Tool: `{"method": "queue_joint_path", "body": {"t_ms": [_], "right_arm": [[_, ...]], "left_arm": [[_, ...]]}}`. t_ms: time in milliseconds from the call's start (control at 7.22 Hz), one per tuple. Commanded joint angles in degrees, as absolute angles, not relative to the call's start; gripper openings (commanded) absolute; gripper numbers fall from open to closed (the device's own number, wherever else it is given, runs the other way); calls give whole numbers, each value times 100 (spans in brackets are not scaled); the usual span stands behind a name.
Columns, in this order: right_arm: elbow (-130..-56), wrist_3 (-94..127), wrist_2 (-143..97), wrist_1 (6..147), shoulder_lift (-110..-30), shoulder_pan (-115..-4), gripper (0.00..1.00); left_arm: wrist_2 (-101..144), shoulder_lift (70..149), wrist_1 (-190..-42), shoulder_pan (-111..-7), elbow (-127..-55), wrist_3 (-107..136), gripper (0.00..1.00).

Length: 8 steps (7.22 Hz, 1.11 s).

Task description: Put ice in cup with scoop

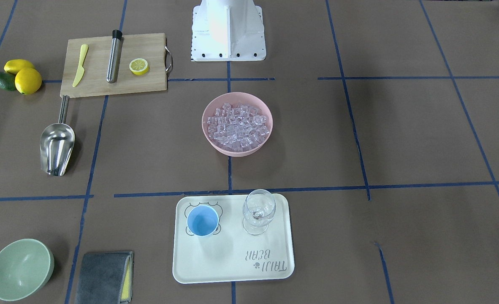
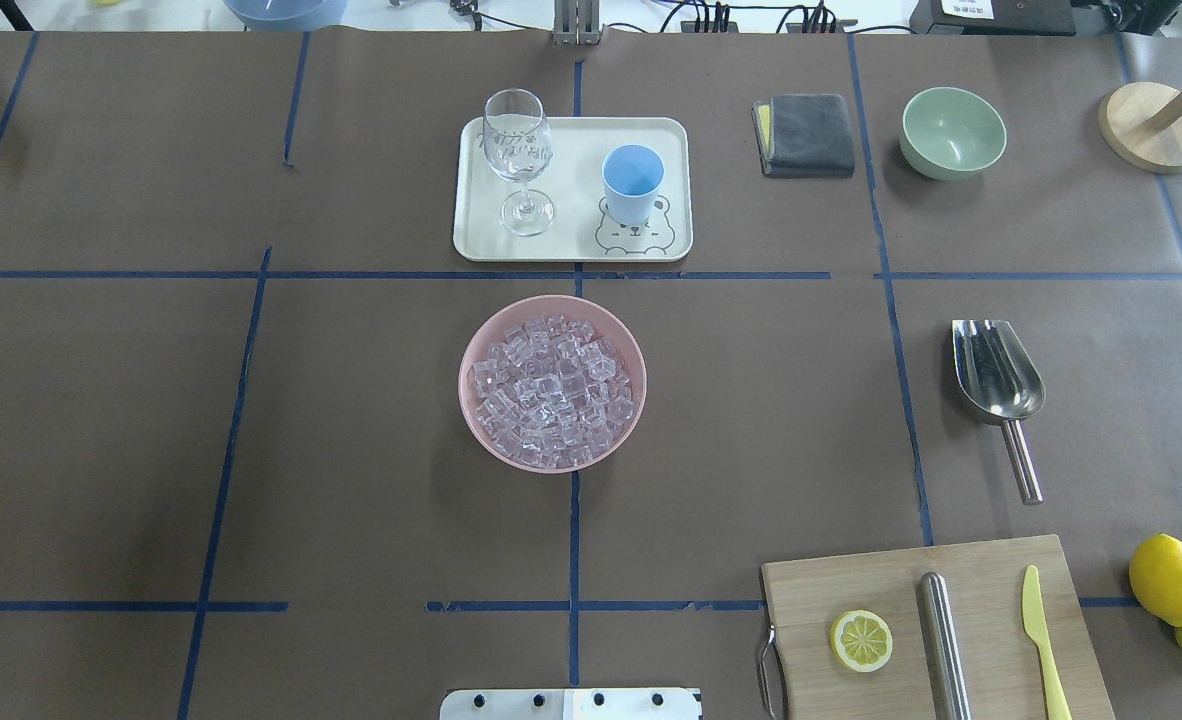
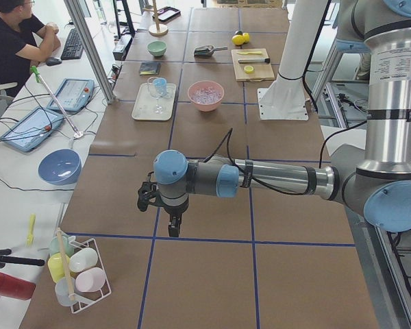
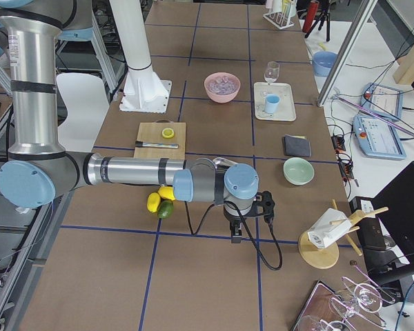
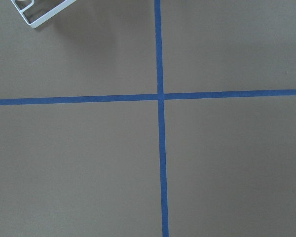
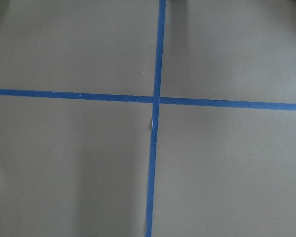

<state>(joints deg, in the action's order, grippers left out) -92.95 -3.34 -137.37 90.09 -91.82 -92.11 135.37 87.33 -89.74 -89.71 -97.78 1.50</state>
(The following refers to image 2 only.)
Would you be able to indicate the stainless steel scoop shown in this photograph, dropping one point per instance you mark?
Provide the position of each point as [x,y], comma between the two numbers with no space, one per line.
[998,378]

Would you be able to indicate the pile of clear ice cubes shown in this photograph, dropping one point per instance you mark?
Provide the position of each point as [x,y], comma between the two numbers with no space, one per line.
[551,390]

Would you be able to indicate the blue plastic cup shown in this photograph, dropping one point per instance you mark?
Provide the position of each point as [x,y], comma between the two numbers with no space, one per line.
[632,176]

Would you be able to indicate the pink bowl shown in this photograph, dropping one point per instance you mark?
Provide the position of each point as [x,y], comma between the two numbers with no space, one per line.
[481,420]

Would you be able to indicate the cream bear serving tray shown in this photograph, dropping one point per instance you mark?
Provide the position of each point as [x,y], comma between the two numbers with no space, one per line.
[582,231]

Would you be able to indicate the clear wine glass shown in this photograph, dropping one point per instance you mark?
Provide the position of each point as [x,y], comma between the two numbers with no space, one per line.
[518,148]

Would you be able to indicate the folded grey cloth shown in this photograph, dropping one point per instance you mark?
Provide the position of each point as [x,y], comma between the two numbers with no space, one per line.
[805,136]

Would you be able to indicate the lemon half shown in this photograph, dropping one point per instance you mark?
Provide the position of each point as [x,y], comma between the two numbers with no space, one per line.
[861,641]

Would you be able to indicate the green ceramic bowl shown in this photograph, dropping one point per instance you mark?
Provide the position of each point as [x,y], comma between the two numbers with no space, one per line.
[950,134]

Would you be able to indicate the blue bowl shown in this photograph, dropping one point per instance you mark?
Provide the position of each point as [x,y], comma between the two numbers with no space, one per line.
[286,15]

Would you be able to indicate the stainless steel muddler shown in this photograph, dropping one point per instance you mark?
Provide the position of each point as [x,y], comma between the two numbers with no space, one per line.
[943,654]

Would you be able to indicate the yellow plastic knife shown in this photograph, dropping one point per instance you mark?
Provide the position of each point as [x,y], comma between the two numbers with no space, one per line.
[1036,629]

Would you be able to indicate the wooden cutting board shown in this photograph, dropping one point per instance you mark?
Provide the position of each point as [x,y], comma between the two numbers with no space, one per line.
[1000,664]

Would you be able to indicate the wooden stand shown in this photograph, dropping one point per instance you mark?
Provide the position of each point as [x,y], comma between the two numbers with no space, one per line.
[1142,123]

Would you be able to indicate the whole yellow lemon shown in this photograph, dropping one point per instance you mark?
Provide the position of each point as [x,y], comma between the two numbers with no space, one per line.
[1155,577]

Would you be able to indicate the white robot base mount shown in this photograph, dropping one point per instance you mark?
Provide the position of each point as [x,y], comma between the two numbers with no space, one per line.
[574,703]

